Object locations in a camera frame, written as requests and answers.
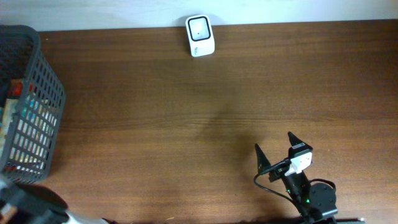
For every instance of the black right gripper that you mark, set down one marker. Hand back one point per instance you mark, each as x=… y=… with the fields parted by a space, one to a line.
x=263 y=162

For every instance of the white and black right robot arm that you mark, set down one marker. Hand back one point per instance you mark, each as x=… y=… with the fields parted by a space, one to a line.
x=314 y=199

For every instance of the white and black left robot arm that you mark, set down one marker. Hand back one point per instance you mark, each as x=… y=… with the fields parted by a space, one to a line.
x=30 y=204

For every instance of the white barcode scanner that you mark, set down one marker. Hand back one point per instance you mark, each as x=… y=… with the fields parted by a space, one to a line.
x=200 y=35

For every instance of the dark grey plastic basket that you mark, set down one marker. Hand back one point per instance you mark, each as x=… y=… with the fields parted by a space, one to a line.
x=32 y=103

